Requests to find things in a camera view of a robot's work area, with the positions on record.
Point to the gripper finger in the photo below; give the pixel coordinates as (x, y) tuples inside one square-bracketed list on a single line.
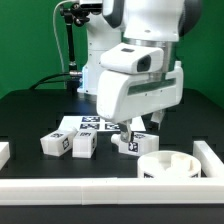
[(156, 119), (126, 133)]

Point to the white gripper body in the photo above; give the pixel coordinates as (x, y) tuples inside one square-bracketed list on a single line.
[(122, 97)]

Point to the white round stool seat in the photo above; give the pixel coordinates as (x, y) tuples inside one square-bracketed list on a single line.
[(164, 164)]

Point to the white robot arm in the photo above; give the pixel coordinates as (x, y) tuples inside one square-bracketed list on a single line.
[(149, 23)]

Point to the white marker sheet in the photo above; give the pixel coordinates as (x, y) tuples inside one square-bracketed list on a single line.
[(87, 122)]

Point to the white front border rail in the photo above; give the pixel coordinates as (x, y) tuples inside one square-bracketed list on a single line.
[(118, 191)]

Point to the black camera stand pole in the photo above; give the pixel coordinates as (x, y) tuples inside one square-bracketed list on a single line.
[(74, 15)]

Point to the white left border rail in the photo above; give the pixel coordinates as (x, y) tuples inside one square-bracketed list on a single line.
[(4, 153)]

